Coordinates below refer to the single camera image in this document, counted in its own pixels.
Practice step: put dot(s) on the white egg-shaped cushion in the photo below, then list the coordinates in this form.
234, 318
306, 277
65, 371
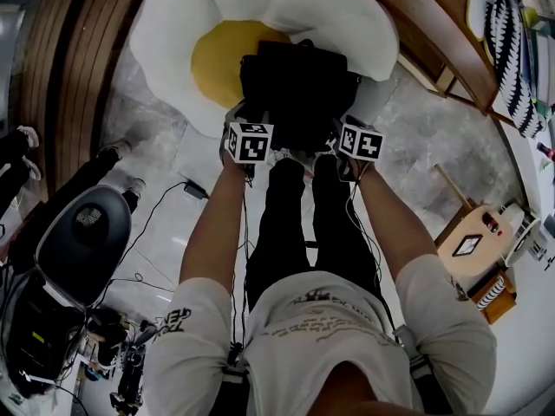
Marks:
303, 2

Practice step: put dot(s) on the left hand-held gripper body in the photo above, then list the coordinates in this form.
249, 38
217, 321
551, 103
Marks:
251, 145

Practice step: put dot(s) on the person's white printed t-shirt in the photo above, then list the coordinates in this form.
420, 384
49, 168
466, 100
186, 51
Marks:
321, 340

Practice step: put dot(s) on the black and white striped blanket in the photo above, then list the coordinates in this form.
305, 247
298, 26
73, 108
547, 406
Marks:
507, 50

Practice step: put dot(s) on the black equipment cart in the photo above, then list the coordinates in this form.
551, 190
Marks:
39, 332

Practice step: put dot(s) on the round wooden side table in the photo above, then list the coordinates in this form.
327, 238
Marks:
477, 258

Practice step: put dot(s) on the black power adapter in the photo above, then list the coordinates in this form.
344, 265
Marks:
196, 189

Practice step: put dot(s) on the small red bottle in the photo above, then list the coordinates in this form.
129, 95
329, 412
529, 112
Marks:
490, 222
545, 151

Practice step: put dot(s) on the person's right forearm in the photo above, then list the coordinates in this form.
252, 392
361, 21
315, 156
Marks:
390, 219

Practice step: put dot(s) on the pale magazine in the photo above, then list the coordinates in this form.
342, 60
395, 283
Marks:
545, 59

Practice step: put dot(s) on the person's left forearm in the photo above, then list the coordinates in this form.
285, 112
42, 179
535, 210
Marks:
217, 223

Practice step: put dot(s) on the black backpack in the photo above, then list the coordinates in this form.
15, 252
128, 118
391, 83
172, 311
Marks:
299, 89

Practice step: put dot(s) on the low wooden bench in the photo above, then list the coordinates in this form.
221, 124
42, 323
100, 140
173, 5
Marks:
438, 24

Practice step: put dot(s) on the wooden crate with striped cushion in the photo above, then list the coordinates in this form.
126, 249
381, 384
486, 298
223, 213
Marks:
492, 297

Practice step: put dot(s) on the black framed picture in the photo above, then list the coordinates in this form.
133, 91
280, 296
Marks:
466, 245

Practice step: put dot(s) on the person's black trousers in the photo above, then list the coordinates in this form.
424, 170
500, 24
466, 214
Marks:
282, 232

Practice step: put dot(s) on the wooden slatted platform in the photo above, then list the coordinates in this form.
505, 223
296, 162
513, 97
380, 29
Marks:
65, 59

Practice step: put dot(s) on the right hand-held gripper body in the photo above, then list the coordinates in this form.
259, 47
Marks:
362, 145

